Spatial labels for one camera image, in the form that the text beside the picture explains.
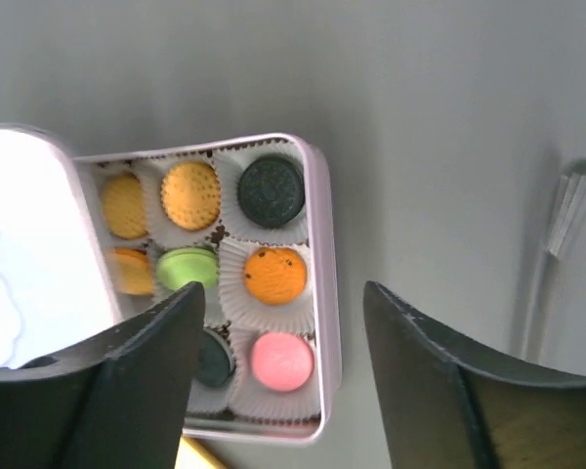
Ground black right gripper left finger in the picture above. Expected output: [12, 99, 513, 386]
[0, 282, 205, 468]

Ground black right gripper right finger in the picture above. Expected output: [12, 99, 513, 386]
[363, 281, 586, 468]

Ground pink sandwich cookie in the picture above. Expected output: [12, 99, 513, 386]
[250, 332, 314, 393]

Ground brown chocolate chip cookie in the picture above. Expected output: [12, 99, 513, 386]
[243, 247, 308, 306]

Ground metal serving tongs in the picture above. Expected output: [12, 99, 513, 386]
[521, 157, 586, 363]

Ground round tan dotted biscuit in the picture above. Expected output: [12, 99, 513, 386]
[101, 173, 147, 240]

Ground green sandwich cookie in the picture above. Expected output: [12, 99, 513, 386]
[155, 247, 219, 291]

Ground black sandwich cookie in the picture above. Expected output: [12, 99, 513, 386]
[236, 153, 305, 229]
[194, 328, 235, 389]

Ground pink cookie tin box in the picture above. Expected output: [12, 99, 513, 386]
[77, 133, 342, 446]

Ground silver tin lid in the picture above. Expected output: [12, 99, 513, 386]
[0, 126, 121, 369]

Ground yellow plastic tray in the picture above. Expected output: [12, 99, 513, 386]
[175, 438, 227, 469]

